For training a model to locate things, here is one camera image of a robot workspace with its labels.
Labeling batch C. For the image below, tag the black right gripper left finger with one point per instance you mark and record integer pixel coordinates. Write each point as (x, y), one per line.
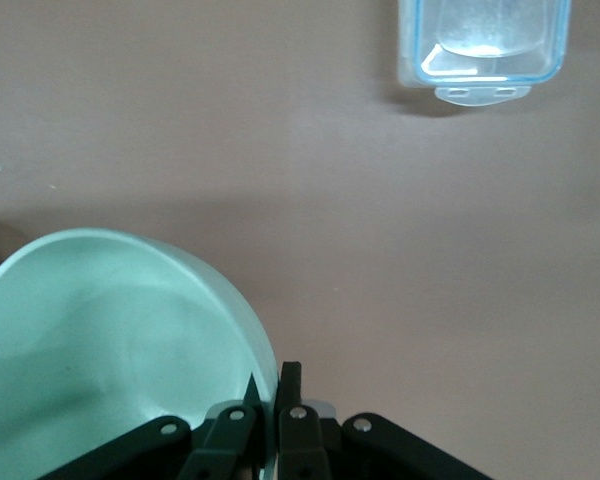
(215, 440)

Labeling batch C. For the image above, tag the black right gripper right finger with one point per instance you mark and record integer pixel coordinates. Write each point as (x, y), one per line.
(330, 450)

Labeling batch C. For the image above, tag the green bowl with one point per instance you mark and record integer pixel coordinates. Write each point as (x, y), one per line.
(120, 350)

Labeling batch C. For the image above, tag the brown table cloth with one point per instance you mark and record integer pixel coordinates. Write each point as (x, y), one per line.
(380, 250)

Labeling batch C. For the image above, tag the clear plastic lidded container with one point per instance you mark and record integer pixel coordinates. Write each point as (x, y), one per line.
(485, 45)

